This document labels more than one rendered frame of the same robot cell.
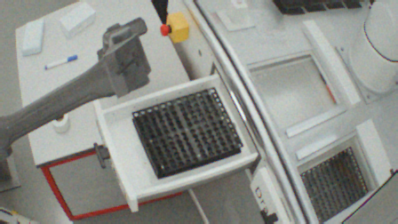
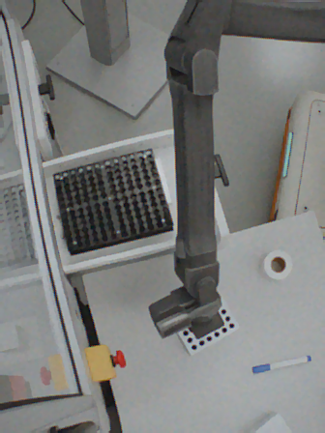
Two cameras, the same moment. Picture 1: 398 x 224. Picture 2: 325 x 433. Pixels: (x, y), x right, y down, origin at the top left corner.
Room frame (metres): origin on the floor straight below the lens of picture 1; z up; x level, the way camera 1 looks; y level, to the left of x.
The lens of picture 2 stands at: (0.96, 0.24, 1.96)
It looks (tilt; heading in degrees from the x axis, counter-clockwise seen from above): 71 degrees down; 198
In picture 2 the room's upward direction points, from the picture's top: straight up
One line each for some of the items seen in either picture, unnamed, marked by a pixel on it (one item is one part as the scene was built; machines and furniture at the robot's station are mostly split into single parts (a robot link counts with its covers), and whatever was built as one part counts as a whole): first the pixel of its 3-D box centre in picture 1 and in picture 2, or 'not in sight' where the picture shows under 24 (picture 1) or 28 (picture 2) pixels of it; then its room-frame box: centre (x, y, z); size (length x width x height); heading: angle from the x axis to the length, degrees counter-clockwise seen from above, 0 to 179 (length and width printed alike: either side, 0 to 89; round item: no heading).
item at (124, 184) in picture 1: (113, 156); (203, 180); (0.51, 0.19, 0.87); 0.29 x 0.02 x 0.11; 33
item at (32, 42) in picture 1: (33, 36); not in sight; (0.92, 0.67, 0.78); 0.15 x 0.10 x 0.04; 20
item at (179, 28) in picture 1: (176, 27); (103, 362); (0.95, 0.11, 0.88); 0.07 x 0.05 x 0.07; 33
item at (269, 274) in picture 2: (59, 119); (277, 266); (0.62, 0.41, 0.78); 0.07 x 0.07 x 0.04
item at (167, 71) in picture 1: (91, 117); (220, 370); (0.87, 0.40, 0.38); 0.62 x 0.58 x 0.76; 33
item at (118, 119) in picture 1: (188, 135); (106, 205); (0.63, 0.01, 0.86); 0.40 x 0.26 x 0.06; 123
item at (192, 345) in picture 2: not in sight; (206, 327); (0.80, 0.29, 0.78); 0.12 x 0.08 x 0.04; 138
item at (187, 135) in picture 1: (186, 135); (110, 203); (0.62, 0.02, 0.87); 0.22 x 0.18 x 0.06; 123
